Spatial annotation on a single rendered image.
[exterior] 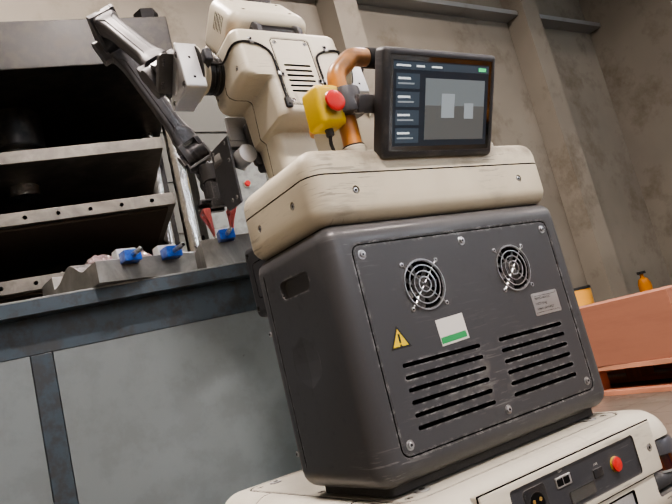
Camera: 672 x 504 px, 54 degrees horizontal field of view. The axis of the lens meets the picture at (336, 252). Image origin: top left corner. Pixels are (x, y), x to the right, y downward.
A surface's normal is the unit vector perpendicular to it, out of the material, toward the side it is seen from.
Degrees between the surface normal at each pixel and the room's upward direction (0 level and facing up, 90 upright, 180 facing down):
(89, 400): 90
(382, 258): 90
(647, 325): 90
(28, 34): 90
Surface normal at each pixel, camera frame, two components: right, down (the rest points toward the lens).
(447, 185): 0.52, -0.26
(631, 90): -0.82, 0.11
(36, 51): 0.33, -0.23
